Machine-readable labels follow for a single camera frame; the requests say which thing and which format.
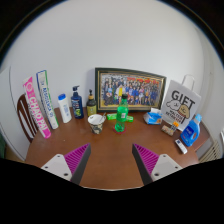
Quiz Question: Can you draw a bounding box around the right green soap box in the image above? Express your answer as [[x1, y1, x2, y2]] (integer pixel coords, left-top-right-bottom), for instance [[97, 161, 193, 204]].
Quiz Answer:
[[126, 116, 134, 122]]

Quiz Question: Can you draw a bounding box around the blue tissue pack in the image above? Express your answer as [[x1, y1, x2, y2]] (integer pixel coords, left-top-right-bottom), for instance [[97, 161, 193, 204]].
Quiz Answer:
[[143, 108, 162, 125]]

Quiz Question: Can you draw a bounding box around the white green tall box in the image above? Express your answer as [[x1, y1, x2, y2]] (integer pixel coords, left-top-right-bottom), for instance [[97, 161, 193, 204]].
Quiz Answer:
[[36, 70, 59, 129]]

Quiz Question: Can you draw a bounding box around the wooden chair back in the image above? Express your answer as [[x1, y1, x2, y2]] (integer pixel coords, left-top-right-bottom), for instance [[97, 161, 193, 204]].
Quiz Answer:
[[17, 94, 38, 142]]

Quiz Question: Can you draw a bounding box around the white remote control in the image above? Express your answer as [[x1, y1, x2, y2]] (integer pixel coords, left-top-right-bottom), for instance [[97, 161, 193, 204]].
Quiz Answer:
[[175, 139, 188, 154]]

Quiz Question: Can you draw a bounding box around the white lotion bottle blue cap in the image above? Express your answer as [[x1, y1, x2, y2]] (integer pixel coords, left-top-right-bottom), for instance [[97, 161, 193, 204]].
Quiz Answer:
[[58, 94, 72, 123]]

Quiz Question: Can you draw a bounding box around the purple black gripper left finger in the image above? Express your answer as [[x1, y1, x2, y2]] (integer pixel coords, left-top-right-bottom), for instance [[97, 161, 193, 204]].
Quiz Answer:
[[42, 143, 91, 185]]

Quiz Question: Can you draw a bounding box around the white radiator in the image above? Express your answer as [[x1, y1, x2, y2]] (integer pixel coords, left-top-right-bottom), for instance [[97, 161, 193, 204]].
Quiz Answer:
[[199, 140, 221, 163]]

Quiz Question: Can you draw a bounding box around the left green soap box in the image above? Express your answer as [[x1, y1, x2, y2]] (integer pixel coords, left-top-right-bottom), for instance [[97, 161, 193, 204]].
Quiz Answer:
[[107, 113, 117, 120]]

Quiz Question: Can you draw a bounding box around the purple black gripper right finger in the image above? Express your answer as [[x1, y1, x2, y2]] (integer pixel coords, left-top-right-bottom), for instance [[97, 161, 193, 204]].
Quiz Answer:
[[132, 144, 182, 185]]

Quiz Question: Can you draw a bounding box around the small snack packet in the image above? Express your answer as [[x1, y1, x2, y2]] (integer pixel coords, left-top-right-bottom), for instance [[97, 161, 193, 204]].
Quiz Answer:
[[161, 125, 174, 136]]

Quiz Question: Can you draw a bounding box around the patterned ceramic mug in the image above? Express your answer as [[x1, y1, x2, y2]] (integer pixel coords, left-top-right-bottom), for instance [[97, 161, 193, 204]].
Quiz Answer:
[[88, 114, 106, 134]]

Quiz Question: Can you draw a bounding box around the white gift paper bag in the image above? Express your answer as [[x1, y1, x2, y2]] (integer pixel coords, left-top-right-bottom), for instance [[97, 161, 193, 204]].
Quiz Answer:
[[161, 75, 201, 131]]

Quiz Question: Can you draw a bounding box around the dark blue pump bottle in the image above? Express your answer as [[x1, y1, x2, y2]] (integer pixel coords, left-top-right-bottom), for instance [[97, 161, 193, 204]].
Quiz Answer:
[[71, 86, 84, 119]]

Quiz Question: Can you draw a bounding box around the green soap box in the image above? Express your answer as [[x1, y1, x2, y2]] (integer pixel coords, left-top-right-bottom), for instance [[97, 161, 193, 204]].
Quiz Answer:
[[107, 113, 117, 120], [126, 116, 134, 122]]

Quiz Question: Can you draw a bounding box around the blue detergent bottle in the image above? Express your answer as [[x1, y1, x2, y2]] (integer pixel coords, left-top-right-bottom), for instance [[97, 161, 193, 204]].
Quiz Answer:
[[181, 114, 202, 147]]

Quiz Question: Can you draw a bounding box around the pink tall box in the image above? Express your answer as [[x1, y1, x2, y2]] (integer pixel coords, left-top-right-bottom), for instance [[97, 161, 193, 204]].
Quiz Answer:
[[23, 77, 51, 139]]

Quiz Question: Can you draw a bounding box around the framed group photo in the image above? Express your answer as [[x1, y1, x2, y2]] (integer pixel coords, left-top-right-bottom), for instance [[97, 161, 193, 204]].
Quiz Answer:
[[95, 68, 166, 112]]

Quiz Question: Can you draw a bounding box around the yellow black pump bottle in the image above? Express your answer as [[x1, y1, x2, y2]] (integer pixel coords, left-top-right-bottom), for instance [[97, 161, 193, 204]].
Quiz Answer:
[[86, 90, 96, 116]]

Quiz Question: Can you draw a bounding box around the rubik's cube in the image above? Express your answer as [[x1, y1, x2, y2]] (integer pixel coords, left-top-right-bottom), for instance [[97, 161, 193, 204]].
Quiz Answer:
[[171, 121, 179, 131]]

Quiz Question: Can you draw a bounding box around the green plastic soda bottle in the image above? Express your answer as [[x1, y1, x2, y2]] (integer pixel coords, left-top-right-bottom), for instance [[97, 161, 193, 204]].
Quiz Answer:
[[115, 94, 128, 128]]

